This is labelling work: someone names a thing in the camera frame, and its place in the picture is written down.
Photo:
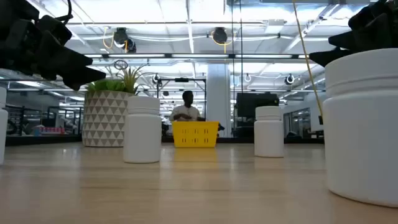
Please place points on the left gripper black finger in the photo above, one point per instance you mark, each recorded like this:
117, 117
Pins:
62, 57
82, 77

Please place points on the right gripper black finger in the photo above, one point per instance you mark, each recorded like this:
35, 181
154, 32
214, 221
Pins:
323, 57
354, 40

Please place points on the white pill bottle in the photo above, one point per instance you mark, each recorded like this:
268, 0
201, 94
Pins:
269, 133
363, 130
142, 133
3, 130

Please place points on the yellow plastic basket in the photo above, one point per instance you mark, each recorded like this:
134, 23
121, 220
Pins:
195, 133

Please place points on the green succulent plant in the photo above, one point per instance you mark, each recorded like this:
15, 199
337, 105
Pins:
105, 85

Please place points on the white triangle-patterned plant pot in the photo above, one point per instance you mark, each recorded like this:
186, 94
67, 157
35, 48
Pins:
102, 121

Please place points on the black monitor screen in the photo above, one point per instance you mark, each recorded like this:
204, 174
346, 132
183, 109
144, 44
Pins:
248, 105

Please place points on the person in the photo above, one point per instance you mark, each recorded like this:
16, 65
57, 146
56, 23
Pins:
186, 112

